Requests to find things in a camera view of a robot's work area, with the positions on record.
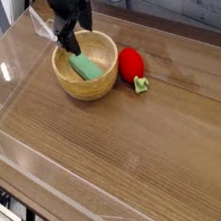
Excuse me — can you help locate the green rectangular stick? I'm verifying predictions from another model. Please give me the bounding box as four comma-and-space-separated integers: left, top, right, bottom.
69, 53, 104, 81

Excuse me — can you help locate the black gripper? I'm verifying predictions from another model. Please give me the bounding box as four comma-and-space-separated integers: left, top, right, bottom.
47, 0, 93, 56

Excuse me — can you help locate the red plush strawberry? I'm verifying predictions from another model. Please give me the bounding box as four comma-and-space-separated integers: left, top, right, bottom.
118, 47, 149, 94

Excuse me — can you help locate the clear acrylic tray wall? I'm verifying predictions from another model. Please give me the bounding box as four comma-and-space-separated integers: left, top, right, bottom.
0, 7, 221, 221

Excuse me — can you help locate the black table leg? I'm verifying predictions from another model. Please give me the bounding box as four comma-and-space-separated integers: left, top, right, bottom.
25, 209, 36, 221

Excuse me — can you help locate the brown wooden bowl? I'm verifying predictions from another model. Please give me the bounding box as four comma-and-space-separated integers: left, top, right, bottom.
51, 30, 118, 101

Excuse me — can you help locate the clear acrylic corner bracket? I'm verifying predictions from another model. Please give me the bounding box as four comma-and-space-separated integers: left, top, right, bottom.
28, 6, 58, 42

